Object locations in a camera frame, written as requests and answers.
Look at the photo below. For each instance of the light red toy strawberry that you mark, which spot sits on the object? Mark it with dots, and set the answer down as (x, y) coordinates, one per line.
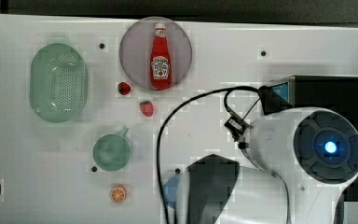
(147, 108)

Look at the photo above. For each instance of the blue cup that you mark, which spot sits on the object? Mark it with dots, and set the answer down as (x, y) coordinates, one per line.
(169, 191)

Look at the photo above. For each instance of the toy orange slice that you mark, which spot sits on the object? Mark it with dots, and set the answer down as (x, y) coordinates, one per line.
(118, 194)

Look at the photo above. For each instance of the green perforated colander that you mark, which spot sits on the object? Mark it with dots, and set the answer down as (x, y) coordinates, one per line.
(58, 83)

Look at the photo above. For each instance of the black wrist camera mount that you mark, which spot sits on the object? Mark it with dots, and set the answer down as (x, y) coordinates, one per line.
(237, 126)

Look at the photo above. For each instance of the dark red toy strawberry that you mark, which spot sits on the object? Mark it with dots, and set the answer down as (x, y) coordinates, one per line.
(123, 88)

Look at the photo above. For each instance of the purple round plate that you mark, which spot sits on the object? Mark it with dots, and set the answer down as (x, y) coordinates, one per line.
(136, 46)

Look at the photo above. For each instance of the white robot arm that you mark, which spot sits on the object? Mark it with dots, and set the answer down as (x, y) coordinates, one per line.
(273, 189)

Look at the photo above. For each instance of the green cup with handle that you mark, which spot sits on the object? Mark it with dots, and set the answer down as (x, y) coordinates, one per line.
(112, 152)

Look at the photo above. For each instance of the black toaster oven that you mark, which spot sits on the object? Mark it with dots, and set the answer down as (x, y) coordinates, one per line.
(323, 93)

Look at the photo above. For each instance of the red ketchup bottle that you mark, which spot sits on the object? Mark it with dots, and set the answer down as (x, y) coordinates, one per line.
(160, 60)

